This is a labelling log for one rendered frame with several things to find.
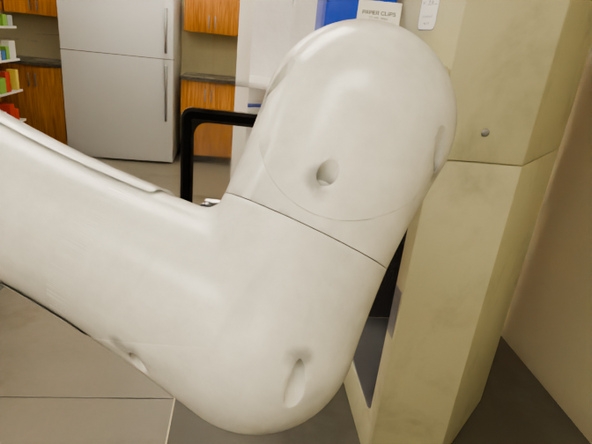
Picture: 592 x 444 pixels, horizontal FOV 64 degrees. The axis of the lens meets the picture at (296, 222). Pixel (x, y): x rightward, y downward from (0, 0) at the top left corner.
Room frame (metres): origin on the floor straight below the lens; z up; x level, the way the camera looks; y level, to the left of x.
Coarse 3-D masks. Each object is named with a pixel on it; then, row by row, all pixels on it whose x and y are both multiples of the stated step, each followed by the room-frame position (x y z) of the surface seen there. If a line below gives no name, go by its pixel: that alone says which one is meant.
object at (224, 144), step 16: (240, 112) 0.83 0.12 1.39; (208, 128) 0.83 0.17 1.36; (224, 128) 0.83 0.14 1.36; (240, 128) 0.83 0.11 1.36; (208, 144) 0.83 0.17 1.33; (224, 144) 0.83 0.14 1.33; (240, 144) 0.83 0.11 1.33; (208, 160) 0.83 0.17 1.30; (224, 160) 0.83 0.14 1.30; (208, 176) 0.83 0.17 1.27; (224, 176) 0.83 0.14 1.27; (208, 192) 0.83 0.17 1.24; (224, 192) 0.83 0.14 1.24
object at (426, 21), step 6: (426, 0) 0.64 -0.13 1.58; (432, 0) 0.62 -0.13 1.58; (438, 0) 0.60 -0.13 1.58; (426, 6) 0.63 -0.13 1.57; (432, 6) 0.62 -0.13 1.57; (438, 6) 0.60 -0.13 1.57; (420, 12) 0.65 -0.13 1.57; (426, 12) 0.63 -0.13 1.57; (432, 12) 0.61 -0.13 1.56; (420, 18) 0.65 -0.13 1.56; (426, 18) 0.63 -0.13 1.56; (432, 18) 0.61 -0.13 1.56; (420, 24) 0.64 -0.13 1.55; (426, 24) 0.62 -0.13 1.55; (432, 24) 0.61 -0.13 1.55; (420, 30) 0.64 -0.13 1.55; (426, 30) 0.62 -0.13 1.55; (432, 30) 0.60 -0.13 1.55
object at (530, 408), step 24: (504, 360) 0.83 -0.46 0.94; (504, 384) 0.75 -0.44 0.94; (528, 384) 0.76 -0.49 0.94; (336, 408) 0.64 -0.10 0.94; (480, 408) 0.68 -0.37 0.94; (504, 408) 0.69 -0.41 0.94; (528, 408) 0.69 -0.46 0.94; (552, 408) 0.70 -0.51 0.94; (168, 432) 0.55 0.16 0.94; (192, 432) 0.55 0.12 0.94; (216, 432) 0.56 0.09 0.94; (288, 432) 0.58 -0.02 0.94; (312, 432) 0.58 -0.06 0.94; (336, 432) 0.59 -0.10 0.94; (480, 432) 0.62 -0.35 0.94; (504, 432) 0.63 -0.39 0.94; (528, 432) 0.63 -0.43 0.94; (552, 432) 0.64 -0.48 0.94; (576, 432) 0.65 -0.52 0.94
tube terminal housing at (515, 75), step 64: (448, 0) 0.57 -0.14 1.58; (512, 0) 0.53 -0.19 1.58; (576, 0) 0.56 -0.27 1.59; (448, 64) 0.54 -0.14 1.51; (512, 64) 0.54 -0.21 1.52; (576, 64) 0.65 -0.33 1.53; (512, 128) 0.54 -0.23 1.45; (448, 192) 0.53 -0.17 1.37; (512, 192) 0.54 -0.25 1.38; (448, 256) 0.53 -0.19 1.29; (512, 256) 0.62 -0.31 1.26; (448, 320) 0.54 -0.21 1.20; (384, 384) 0.53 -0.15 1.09; (448, 384) 0.54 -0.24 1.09
